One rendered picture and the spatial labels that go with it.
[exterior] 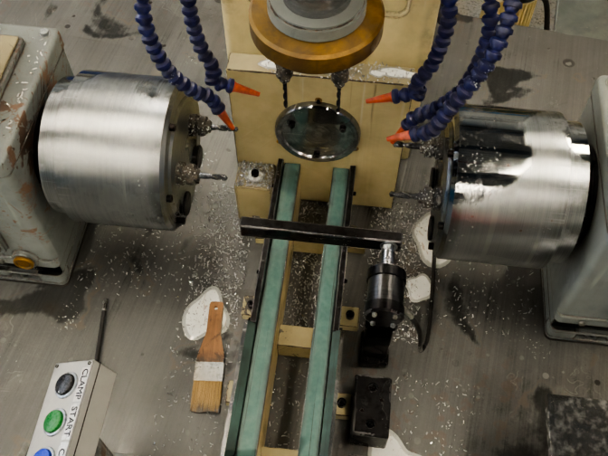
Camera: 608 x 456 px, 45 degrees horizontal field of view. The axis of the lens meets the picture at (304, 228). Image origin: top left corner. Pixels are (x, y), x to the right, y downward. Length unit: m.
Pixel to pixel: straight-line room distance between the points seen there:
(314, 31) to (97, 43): 0.93
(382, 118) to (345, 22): 0.32
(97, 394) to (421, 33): 0.75
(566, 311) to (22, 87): 0.94
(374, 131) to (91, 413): 0.64
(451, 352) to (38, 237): 0.73
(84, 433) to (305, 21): 0.59
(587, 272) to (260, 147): 0.59
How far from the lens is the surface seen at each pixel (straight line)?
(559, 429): 1.19
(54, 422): 1.02
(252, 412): 1.14
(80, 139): 1.15
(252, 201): 1.37
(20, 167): 1.19
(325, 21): 0.96
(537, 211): 1.11
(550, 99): 1.70
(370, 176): 1.37
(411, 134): 1.01
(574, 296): 1.25
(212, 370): 1.28
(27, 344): 1.39
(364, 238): 1.14
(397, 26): 1.26
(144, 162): 1.12
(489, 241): 1.12
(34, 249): 1.34
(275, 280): 1.22
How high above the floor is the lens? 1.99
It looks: 58 degrees down
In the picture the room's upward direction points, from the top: straight up
